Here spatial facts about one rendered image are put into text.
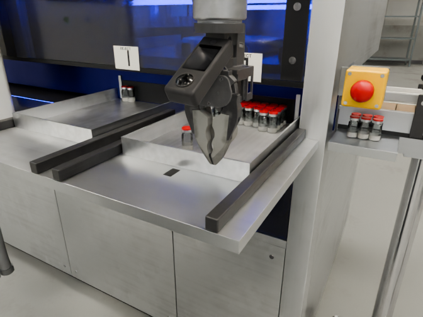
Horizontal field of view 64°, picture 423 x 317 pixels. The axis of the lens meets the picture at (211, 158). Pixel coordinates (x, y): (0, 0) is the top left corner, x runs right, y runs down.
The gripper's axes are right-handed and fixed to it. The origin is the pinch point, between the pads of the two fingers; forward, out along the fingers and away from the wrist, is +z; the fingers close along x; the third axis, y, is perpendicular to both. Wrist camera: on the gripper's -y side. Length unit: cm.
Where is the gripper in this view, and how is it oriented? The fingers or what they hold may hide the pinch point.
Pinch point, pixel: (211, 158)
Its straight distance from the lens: 53.5
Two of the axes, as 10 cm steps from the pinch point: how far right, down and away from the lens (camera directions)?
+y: 4.9, -3.3, 8.1
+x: -8.7, -1.9, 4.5
